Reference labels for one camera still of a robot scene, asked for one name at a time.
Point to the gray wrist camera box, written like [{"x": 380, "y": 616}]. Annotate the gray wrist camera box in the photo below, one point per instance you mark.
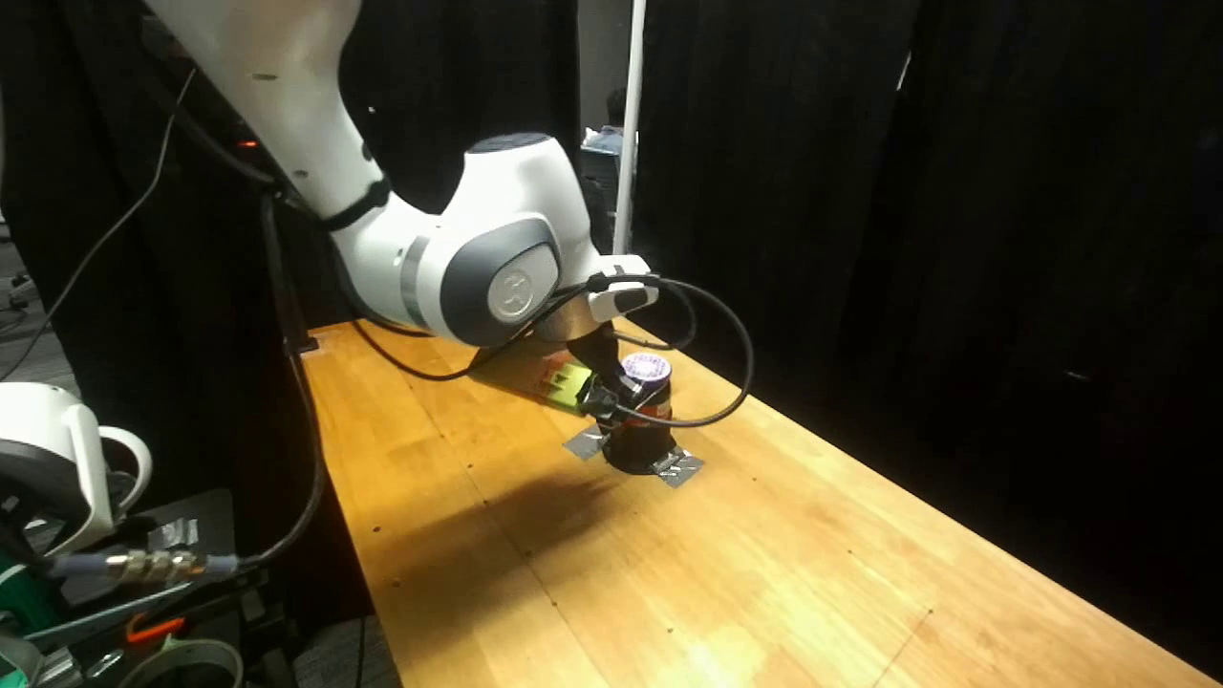
[{"x": 626, "y": 290}]

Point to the black equipment case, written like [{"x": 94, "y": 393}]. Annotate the black equipment case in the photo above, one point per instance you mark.
[{"x": 191, "y": 599}]

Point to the black camera stand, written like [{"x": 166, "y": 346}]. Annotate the black camera stand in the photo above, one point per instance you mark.
[{"x": 296, "y": 332}]

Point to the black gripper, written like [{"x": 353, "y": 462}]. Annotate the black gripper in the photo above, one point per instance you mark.
[{"x": 594, "y": 346}]

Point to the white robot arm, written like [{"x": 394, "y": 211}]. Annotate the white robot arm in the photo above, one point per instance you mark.
[{"x": 484, "y": 253}]

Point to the small grey base plate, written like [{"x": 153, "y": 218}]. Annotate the small grey base plate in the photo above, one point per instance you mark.
[{"x": 677, "y": 466}]

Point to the silver tape piece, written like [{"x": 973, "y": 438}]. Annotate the silver tape piece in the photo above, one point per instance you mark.
[{"x": 587, "y": 443}]

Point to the white coiled tube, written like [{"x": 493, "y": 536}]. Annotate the white coiled tube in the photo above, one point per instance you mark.
[{"x": 191, "y": 643}]

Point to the white vertical pole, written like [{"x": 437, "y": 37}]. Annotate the white vertical pole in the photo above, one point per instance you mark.
[{"x": 627, "y": 100}]

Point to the black curtain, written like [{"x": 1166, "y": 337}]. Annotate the black curtain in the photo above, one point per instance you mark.
[{"x": 1017, "y": 192}]

